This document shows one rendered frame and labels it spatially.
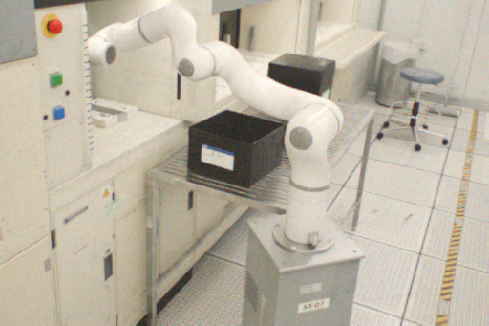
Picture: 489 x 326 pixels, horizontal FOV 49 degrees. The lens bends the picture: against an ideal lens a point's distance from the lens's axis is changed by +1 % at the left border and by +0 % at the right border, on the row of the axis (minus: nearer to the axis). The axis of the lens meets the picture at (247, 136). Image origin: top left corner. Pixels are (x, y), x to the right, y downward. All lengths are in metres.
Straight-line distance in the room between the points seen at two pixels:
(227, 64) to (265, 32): 1.97
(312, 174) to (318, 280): 0.32
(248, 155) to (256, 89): 0.41
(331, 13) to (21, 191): 3.81
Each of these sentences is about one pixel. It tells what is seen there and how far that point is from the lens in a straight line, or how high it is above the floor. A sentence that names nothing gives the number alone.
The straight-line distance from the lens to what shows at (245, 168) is 1.88.
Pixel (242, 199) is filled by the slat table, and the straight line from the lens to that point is 1.86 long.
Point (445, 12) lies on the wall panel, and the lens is 5.96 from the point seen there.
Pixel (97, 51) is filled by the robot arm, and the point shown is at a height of 1.22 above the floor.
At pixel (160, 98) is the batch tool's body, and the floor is 0.94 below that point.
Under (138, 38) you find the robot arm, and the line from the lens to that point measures 1.70.
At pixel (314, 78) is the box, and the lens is 2.63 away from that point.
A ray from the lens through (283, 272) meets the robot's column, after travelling 1.53.
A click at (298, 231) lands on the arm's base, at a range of 1.59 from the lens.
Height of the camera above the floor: 1.63
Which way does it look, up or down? 21 degrees down
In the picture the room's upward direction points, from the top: 4 degrees clockwise
